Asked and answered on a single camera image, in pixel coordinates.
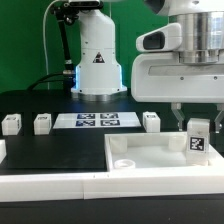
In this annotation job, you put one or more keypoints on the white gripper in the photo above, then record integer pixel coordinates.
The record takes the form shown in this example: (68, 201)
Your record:
(160, 77)

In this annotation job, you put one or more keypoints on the white square tabletop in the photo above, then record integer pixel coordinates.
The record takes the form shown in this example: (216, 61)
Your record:
(153, 150)

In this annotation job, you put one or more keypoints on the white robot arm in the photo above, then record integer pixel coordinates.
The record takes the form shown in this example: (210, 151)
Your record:
(181, 62)

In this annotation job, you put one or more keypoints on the white marker sheet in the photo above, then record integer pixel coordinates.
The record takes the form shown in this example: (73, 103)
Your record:
(96, 120)

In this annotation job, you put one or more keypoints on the white U-shaped obstacle fence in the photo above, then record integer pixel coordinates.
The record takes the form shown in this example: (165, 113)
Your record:
(115, 184)

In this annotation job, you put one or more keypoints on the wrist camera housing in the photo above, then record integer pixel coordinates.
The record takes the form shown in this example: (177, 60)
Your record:
(166, 38)

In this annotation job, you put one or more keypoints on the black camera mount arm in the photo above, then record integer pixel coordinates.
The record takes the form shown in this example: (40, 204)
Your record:
(65, 16)

